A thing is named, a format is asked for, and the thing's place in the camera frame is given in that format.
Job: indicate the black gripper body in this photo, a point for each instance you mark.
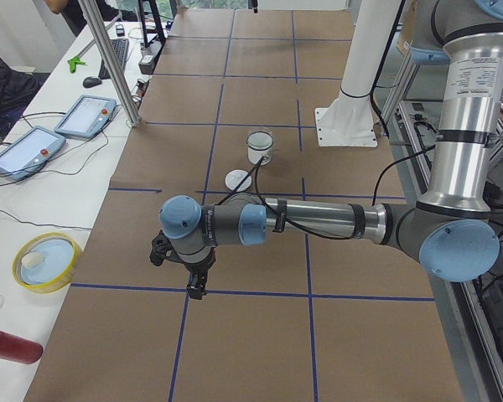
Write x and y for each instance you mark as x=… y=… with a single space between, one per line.
x=198 y=265

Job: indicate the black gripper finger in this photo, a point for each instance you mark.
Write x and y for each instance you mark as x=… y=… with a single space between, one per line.
x=201 y=284
x=193 y=286

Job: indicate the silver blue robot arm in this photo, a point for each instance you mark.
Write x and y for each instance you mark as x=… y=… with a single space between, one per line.
x=446 y=231

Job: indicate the white enamel cup blue rim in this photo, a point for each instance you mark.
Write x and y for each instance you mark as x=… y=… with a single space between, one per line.
x=255 y=156

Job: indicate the white ceramic lid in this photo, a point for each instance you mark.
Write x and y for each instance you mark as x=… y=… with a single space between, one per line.
x=238 y=180

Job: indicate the far teach pendant tablet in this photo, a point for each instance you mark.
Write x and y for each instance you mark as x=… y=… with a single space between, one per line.
x=87 y=117

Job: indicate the teach pendant tablet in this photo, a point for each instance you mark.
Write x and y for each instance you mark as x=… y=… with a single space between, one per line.
x=87 y=117
x=29 y=153

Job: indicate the red cylinder bottle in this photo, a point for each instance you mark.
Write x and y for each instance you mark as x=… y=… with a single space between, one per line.
x=19 y=350

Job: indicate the near teach pendant tablet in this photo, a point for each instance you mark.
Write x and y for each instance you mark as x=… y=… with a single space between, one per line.
x=29 y=153

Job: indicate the black computer mouse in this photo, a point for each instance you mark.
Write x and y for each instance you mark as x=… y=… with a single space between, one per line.
x=91 y=82

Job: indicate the green plastic tool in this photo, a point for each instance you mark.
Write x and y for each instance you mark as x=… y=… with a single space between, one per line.
x=74 y=63

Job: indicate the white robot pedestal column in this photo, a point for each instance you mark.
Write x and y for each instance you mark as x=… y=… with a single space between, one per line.
x=348 y=121

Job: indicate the aluminium frame post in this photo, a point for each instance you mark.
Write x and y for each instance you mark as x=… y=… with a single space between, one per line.
x=97 y=27

